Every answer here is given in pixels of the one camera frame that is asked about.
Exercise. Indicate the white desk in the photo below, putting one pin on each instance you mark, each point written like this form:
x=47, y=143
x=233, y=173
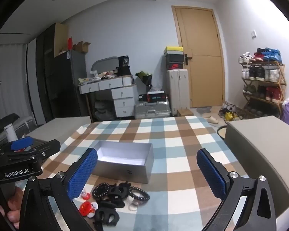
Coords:
x=122, y=93

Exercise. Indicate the arched grey mirror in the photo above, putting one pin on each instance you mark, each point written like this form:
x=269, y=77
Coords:
x=103, y=63

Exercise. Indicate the open cardboard boxes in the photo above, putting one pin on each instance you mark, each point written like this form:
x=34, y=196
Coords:
x=81, y=47

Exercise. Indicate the grey bag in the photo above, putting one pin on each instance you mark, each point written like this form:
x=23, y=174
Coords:
x=103, y=110

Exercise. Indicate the grey ottoman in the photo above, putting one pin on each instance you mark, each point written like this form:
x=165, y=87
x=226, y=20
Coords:
x=262, y=154

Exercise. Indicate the black bag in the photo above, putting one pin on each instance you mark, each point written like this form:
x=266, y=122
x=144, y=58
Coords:
x=124, y=71

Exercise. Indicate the wooden shoe rack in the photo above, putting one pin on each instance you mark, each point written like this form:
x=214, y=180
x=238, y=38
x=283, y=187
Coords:
x=280, y=81

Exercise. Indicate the small cardboard box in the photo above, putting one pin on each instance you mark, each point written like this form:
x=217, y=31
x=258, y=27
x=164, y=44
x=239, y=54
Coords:
x=185, y=112

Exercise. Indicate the white light switch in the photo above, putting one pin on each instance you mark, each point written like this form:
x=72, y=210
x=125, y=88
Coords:
x=254, y=33

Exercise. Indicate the red and black shoe box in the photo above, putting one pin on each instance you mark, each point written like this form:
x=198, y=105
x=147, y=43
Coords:
x=174, y=66

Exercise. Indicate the round beige bin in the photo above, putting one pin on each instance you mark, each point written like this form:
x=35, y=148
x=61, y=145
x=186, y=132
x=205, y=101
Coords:
x=221, y=131

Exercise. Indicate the grey bench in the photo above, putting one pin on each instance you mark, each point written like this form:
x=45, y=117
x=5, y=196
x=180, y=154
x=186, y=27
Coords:
x=60, y=125

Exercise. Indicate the white upright suitcase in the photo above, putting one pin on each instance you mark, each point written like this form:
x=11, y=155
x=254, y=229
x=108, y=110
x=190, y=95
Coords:
x=178, y=91

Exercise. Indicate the person's left hand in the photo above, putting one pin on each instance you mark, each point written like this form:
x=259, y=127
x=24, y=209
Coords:
x=12, y=207

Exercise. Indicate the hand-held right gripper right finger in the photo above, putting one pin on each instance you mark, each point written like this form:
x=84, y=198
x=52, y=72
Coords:
x=210, y=173

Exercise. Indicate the grey curtain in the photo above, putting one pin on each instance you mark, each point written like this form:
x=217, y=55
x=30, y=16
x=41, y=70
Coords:
x=9, y=77

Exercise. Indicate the dark green bouquet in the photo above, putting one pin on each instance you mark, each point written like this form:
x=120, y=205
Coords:
x=144, y=77

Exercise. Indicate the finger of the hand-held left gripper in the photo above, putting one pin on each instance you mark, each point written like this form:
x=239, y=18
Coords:
x=21, y=144
x=47, y=146

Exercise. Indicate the grey floor mat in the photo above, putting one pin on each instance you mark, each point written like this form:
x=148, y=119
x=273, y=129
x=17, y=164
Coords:
x=203, y=110

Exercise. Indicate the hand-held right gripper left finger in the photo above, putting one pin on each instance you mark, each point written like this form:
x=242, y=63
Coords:
x=83, y=173

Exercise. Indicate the black flat box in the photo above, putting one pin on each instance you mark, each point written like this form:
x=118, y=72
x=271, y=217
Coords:
x=155, y=97

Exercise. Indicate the silver gift box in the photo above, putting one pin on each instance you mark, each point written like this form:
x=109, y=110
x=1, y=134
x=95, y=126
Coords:
x=125, y=167

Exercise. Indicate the beige slipper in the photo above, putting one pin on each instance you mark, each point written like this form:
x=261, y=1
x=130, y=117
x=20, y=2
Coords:
x=210, y=119

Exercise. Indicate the checkered tablecloth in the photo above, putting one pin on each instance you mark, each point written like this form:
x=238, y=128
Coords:
x=173, y=134

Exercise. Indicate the wooden door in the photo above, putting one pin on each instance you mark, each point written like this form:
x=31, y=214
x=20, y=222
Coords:
x=202, y=81

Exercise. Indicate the silver flat suitcase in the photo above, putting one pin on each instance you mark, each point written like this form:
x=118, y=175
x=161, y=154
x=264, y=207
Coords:
x=151, y=109

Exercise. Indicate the black clothes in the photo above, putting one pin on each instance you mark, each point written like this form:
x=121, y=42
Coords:
x=4, y=122

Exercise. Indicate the dark refrigerator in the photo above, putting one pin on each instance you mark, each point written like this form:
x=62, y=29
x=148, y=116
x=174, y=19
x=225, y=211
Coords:
x=67, y=86

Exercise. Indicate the black wardrobe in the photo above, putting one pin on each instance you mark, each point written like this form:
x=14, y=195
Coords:
x=44, y=65

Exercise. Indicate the yellow lid shoe box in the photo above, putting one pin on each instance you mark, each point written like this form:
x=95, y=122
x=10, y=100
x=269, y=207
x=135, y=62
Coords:
x=173, y=50

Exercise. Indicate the white bottle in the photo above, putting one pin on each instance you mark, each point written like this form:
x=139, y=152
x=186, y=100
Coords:
x=10, y=132

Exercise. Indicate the desk clutter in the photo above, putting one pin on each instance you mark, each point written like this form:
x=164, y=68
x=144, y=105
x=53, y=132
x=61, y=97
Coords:
x=98, y=75

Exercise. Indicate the pile of shoes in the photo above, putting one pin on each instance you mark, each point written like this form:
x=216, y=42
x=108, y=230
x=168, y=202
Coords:
x=228, y=115

